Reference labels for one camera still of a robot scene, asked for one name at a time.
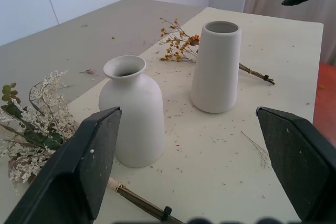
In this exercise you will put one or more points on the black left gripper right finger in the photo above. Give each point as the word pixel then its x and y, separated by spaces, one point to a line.
pixel 302 166

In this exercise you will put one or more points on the yellow dried flower bouquet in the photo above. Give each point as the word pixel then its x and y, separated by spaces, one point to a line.
pixel 181 46

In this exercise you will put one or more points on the white tapered cylinder ceramic vase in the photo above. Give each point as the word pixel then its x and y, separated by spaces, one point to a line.
pixel 215 72

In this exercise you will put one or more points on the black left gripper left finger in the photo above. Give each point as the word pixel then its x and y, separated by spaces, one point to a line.
pixel 68 176

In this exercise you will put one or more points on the white dried flower bouquet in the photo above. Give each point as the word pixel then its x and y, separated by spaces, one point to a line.
pixel 39 129

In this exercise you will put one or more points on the thin loose dried twig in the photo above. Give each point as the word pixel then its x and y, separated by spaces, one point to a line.
pixel 256 145

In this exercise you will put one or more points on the white flared-neck ceramic vase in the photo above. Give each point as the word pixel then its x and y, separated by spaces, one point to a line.
pixel 136 119

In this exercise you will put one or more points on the red orange mat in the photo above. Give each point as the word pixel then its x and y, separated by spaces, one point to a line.
pixel 327 95

